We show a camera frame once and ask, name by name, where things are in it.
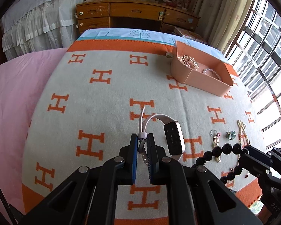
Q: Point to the green flower brooch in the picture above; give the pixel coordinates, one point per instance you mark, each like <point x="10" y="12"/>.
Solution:
<point x="231" y="135"/>

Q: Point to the small white loop tag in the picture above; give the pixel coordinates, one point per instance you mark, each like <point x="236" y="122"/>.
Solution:
<point x="169" y="55"/>

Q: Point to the light blue printed sheet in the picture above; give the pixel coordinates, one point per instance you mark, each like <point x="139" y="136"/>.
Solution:
<point x="121" y="34"/>

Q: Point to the grey orange patterned blanket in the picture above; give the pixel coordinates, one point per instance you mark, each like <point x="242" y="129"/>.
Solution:
<point x="96" y="110"/>

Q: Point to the pink bed sheet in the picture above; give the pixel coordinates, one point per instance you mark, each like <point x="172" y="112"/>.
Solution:
<point x="14" y="98"/>

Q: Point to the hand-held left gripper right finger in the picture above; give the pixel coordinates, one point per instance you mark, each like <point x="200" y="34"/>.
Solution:
<point x="152" y="159"/>

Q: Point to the beige curtain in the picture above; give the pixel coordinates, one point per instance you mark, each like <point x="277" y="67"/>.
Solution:
<point x="215" y="11"/>

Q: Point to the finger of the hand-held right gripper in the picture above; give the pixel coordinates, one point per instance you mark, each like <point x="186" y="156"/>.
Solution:
<point x="257" y="153"/>
<point x="250" y="166"/>

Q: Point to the white smart watch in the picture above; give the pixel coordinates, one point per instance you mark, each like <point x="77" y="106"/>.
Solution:
<point x="174" y="138"/>

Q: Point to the white lace bed cover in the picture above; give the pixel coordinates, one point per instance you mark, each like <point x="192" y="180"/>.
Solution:
<point x="37" y="16"/>

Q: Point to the stacked flat boxes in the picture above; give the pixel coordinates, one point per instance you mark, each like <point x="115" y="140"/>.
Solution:
<point x="189" y="35"/>

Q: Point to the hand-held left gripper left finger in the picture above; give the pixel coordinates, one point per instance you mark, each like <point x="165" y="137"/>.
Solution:
<point x="134" y="159"/>

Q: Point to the window security grille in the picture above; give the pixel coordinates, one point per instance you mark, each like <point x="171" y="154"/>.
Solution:
<point x="267" y="51"/>

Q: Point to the pink storage box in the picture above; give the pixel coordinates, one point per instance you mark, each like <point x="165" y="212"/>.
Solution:
<point x="201" y="82"/>

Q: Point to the green white drawer lock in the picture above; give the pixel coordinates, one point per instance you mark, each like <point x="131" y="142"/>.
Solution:
<point x="160" y="16"/>

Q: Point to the wooden desk with drawers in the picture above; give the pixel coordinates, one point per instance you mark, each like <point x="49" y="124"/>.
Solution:
<point x="131" y="9"/>

